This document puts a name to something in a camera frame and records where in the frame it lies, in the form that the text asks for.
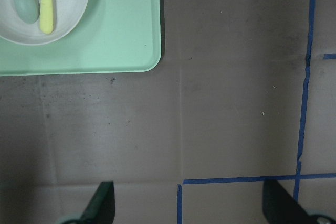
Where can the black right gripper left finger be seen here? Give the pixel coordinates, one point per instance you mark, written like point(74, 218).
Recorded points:
point(101, 208)

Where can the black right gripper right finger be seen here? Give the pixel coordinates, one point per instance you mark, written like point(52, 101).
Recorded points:
point(280, 207)

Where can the white round plate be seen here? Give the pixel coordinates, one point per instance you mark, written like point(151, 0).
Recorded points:
point(67, 14)

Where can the yellow plastic fork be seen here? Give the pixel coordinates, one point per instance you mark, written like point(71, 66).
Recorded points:
point(46, 16)

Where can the light green plastic tray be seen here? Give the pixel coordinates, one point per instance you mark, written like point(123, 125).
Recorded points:
point(112, 36)

